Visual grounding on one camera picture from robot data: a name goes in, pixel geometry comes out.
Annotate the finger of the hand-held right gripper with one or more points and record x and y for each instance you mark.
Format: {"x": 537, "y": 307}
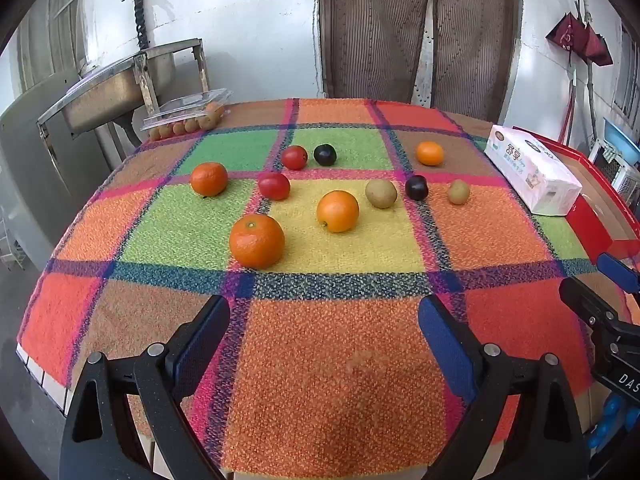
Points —
{"x": 617, "y": 270}
{"x": 590, "y": 305}

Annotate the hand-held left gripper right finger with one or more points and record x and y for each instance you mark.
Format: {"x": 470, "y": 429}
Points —
{"x": 445, "y": 345}

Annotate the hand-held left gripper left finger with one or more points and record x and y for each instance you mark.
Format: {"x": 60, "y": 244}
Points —
{"x": 202, "y": 347}

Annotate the red cardboard box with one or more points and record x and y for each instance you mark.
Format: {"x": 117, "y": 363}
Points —
{"x": 600, "y": 200}

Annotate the large dark orange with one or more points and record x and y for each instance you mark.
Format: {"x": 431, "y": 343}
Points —
{"x": 256, "y": 241}

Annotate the small green kiwi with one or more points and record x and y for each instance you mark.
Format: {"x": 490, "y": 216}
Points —
{"x": 458, "y": 192}

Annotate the dark purple plum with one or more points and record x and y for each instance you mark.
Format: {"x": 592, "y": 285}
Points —
{"x": 325, "y": 154}
{"x": 416, "y": 187}

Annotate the large green kiwi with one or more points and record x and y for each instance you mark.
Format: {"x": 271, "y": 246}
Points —
{"x": 381, "y": 193}

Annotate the light navel orange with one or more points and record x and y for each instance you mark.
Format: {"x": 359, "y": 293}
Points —
{"x": 338, "y": 211}

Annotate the red tomato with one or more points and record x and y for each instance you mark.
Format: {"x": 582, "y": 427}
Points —
{"x": 274, "y": 186}
{"x": 294, "y": 157}

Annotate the small orange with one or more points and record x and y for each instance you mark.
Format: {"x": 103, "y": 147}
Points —
{"x": 430, "y": 153}

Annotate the person's right hand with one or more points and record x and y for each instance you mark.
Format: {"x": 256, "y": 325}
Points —
{"x": 607, "y": 425}

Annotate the white air conditioner unit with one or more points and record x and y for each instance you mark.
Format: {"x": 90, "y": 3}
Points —
{"x": 625, "y": 175}

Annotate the colourful plaid blanket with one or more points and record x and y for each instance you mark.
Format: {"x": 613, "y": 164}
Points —
{"x": 320, "y": 360}

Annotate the white tissue pack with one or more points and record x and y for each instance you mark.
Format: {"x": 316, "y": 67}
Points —
{"x": 530, "y": 170}

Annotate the dark orange mandarin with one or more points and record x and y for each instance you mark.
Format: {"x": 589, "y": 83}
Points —
{"x": 209, "y": 179}

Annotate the wooden stick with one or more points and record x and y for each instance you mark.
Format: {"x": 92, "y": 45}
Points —
{"x": 591, "y": 100}

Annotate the pile of kumquats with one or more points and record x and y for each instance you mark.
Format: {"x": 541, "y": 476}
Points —
{"x": 175, "y": 128}

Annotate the dark red umbrella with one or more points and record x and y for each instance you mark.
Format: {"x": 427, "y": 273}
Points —
{"x": 585, "y": 40}

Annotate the clear plastic clamshell container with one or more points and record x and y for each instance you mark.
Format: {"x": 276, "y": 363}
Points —
{"x": 192, "y": 102}

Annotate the grey board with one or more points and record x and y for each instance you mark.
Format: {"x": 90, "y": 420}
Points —
{"x": 30, "y": 160}

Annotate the metal sink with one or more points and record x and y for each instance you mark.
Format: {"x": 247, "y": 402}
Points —
{"x": 100, "y": 92}

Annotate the brown ribbed double door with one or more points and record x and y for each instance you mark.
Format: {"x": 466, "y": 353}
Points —
{"x": 375, "y": 35}

